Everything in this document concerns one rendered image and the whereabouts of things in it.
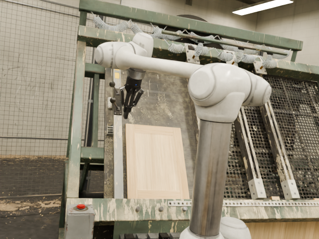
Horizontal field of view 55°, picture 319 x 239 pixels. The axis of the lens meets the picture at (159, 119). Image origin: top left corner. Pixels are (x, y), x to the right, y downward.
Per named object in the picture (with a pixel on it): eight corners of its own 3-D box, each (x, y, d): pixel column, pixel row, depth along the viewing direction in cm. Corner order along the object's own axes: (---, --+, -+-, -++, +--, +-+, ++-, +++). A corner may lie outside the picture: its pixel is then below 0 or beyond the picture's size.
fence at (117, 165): (113, 200, 171) (114, 198, 167) (112, 66, 218) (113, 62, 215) (122, 200, 172) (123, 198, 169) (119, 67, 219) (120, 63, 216)
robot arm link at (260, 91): (237, 65, 117) (218, 61, 107) (282, 78, 105) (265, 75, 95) (227, 98, 120) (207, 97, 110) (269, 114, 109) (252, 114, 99)
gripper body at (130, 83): (141, 73, 155) (136, 90, 159) (125, 72, 151) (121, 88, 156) (145, 80, 149) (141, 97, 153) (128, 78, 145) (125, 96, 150)
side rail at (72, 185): (65, 203, 168) (66, 197, 159) (76, 50, 223) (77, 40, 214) (76, 203, 170) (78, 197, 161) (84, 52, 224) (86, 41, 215)
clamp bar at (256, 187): (249, 200, 197) (272, 188, 178) (217, 58, 256) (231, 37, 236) (262, 200, 200) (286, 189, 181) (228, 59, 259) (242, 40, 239)
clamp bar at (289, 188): (283, 200, 205) (308, 189, 185) (244, 62, 264) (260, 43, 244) (295, 201, 208) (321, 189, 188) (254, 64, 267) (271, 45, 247)
